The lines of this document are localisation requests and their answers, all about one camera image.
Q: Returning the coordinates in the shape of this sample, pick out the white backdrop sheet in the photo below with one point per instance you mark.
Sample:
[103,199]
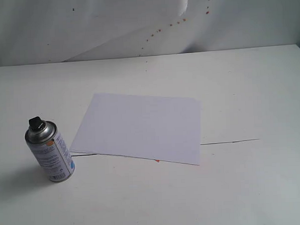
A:
[47,31]

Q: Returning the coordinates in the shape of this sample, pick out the silver spray can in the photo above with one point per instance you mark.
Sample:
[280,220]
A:
[49,149]

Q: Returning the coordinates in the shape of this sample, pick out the white paper sheet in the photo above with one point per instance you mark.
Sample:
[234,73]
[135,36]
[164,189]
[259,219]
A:
[158,128]

